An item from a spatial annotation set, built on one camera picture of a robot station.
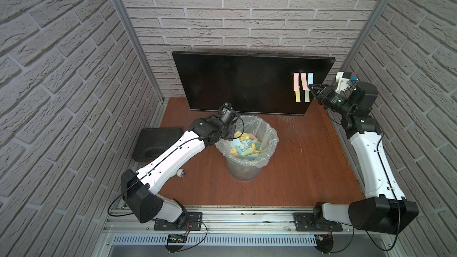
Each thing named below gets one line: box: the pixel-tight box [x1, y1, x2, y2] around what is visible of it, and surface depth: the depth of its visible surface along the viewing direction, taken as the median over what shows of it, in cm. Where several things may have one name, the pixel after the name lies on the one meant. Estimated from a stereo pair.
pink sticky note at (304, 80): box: [300, 72, 309, 90], surface depth 70 cm
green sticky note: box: [304, 89, 311, 103], surface depth 77 cm
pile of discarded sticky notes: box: [230, 132, 262, 161], surface depth 83 cm
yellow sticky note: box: [295, 90, 302, 103], surface depth 76 cm
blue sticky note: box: [307, 72, 314, 86], surface depth 70 cm
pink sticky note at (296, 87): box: [293, 72, 300, 92], surface depth 70 cm
